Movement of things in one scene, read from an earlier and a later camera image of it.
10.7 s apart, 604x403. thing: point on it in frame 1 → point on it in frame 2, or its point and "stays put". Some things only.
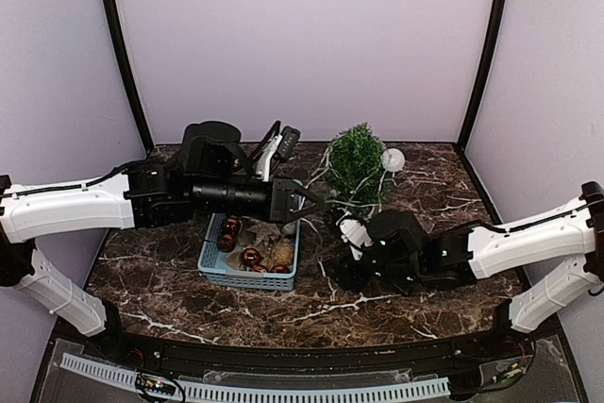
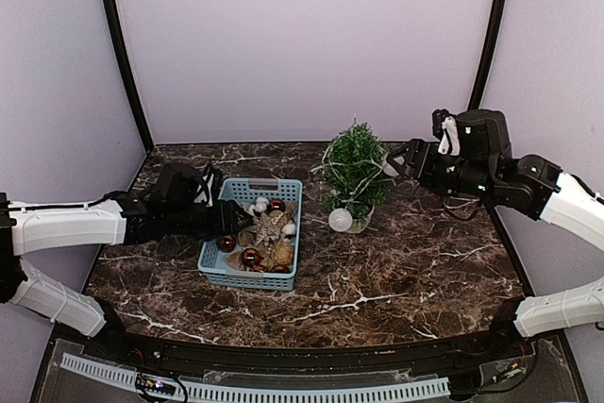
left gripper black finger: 318,205 → 239,218
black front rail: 438,354 stays put
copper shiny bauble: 280,269 stays put
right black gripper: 345,276 → 421,171
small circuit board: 155,384 stays put
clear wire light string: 347,203 → 352,164
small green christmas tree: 359,183 stays put
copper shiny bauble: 226,243 stays put
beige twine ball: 282,254 stays put
